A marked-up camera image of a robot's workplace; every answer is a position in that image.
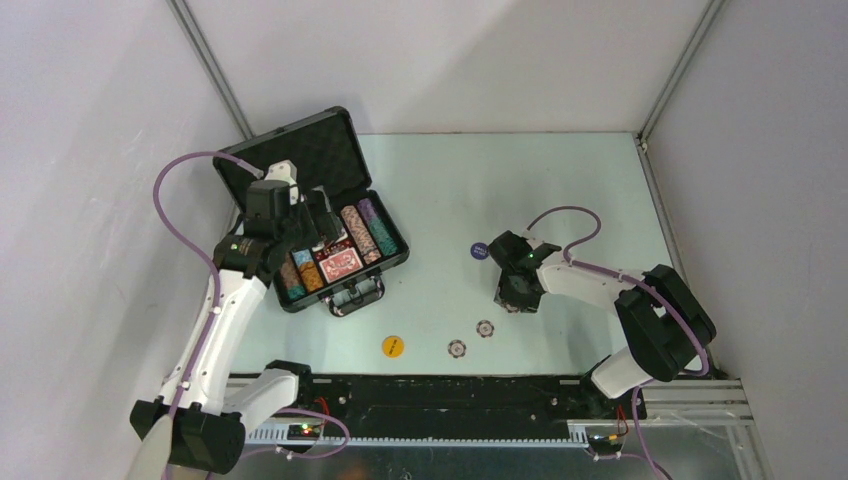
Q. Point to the yellow round button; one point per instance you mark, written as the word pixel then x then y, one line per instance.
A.
pixel 393 346

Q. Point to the poker chip lower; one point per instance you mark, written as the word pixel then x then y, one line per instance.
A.
pixel 457 349

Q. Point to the brown teal chip stack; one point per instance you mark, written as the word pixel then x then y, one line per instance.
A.
pixel 293 286

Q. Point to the blue small blind button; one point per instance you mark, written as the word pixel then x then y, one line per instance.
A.
pixel 479 251

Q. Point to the purple chip stack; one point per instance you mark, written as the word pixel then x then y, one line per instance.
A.
pixel 368 211

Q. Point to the red playing card deck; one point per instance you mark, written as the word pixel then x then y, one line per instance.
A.
pixel 341 264

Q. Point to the pink brown chip stack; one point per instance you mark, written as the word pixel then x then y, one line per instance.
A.
pixel 367 247

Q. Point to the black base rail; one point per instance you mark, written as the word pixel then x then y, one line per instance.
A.
pixel 454 407

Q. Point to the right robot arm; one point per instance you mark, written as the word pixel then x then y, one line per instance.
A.
pixel 664 325

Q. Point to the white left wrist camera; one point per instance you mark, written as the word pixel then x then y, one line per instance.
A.
pixel 284 171

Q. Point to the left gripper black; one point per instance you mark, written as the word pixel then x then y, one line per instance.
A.
pixel 318 216

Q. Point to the poker chip middle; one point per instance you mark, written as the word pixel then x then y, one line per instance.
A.
pixel 485 329

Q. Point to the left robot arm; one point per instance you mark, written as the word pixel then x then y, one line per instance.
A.
pixel 192 422

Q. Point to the orange blue chip stack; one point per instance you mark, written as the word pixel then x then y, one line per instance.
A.
pixel 308 270

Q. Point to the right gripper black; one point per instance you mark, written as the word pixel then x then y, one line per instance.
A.
pixel 515 291

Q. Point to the black poker set case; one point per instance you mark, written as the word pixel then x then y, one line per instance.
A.
pixel 325 149

